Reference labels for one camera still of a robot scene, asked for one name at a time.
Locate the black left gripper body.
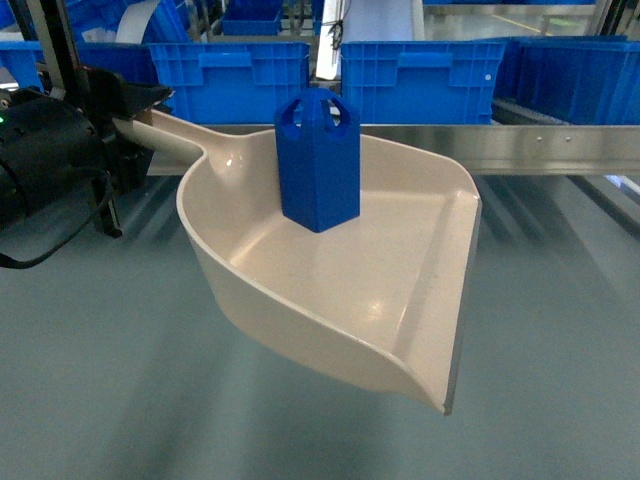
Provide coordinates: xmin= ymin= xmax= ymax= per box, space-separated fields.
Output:
xmin=65 ymin=65 xmax=173 ymax=193

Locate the blue plastic part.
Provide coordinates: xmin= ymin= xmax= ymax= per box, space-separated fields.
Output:
xmin=274 ymin=88 xmax=361 ymax=233

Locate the beige plastic dustpan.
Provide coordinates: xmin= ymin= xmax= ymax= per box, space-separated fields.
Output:
xmin=116 ymin=111 xmax=481 ymax=414

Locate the metal shelf rack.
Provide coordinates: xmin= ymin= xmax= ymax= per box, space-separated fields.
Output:
xmin=144 ymin=0 xmax=640 ymax=177

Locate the blue crate left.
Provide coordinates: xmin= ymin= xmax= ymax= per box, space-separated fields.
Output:
xmin=148 ymin=42 xmax=310 ymax=125

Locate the blue crate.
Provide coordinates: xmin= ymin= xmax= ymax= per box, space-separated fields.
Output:
xmin=494 ymin=36 xmax=639 ymax=125
xmin=341 ymin=39 xmax=506 ymax=125
xmin=148 ymin=42 xmax=310 ymax=125

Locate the blue crate far right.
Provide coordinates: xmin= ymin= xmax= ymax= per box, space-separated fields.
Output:
xmin=494 ymin=36 xmax=639 ymax=125

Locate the black cable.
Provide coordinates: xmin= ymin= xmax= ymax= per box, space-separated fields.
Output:
xmin=0 ymin=167 xmax=115 ymax=270

